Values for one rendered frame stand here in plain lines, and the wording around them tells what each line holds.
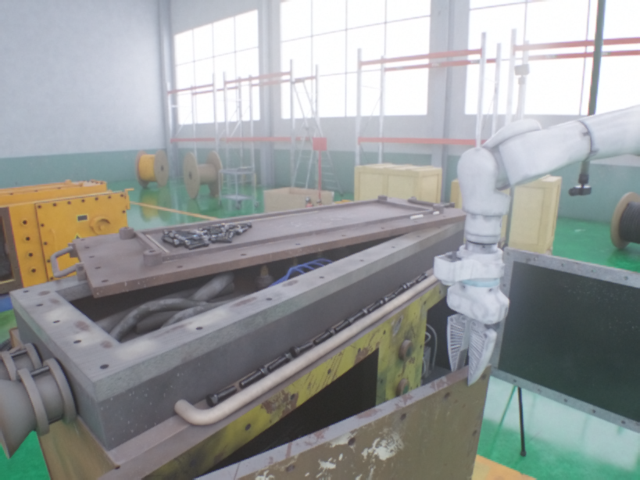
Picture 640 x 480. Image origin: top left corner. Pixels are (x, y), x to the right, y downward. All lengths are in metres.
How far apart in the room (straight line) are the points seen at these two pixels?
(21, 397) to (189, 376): 0.24
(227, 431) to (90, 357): 0.22
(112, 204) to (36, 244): 0.61
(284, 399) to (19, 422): 0.39
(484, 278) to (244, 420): 0.43
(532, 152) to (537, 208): 4.96
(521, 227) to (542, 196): 0.48
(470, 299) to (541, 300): 0.98
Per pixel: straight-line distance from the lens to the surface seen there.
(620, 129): 0.69
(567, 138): 0.65
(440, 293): 1.19
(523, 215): 5.61
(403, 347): 1.03
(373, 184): 6.49
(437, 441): 0.80
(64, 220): 3.28
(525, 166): 0.61
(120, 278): 0.87
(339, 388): 1.25
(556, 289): 1.64
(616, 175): 9.83
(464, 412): 0.83
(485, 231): 0.66
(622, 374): 1.70
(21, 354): 0.87
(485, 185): 0.63
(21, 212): 3.22
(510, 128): 0.62
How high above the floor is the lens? 1.63
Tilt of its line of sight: 15 degrees down
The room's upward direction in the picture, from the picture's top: straight up
